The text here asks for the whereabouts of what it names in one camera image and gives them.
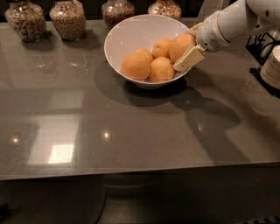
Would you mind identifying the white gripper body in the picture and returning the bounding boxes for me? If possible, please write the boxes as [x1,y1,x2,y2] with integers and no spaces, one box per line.
[196,10,230,52]

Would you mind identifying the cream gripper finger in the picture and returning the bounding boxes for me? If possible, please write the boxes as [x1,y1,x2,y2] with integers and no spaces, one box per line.
[173,44,205,72]
[185,22,202,38]

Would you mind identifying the large orange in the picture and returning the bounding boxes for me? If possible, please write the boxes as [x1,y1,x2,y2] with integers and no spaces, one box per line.
[169,33,196,63]

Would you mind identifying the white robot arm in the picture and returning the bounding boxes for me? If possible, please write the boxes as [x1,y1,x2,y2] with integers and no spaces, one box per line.
[173,0,280,73]

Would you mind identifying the white ceramic bowl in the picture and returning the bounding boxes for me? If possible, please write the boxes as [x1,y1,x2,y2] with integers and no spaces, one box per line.
[104,14,191,89]

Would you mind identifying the white card stand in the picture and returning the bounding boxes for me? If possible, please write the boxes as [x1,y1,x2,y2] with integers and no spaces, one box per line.
[195,0,231,24]

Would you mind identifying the glass jar mixed grains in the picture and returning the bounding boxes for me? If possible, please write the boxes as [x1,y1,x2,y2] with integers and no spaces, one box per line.
[148,0,182,20]

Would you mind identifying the orange back middle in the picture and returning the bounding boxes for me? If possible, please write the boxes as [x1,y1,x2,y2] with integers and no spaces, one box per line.
[152,38,172,59]

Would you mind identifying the orange front middle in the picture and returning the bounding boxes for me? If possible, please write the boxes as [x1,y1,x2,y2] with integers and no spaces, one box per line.
[149,57,175,82]

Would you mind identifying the orange front left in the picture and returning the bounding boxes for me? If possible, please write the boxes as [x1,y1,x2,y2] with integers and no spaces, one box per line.
[121,52,151,81]

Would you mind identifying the stack of paper cups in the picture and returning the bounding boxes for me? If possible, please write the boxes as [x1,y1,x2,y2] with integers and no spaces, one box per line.
[260,45,280,89]

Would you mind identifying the glass jar dark grains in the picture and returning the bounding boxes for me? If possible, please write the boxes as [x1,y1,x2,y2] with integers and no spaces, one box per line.
[101,0,135,30]

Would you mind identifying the glass jar far left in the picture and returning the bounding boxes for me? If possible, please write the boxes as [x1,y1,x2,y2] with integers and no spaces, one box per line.
[4,0,46,43]

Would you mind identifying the black wire rack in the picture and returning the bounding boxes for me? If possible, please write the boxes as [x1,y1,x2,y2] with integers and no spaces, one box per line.
[246,29,280,98]

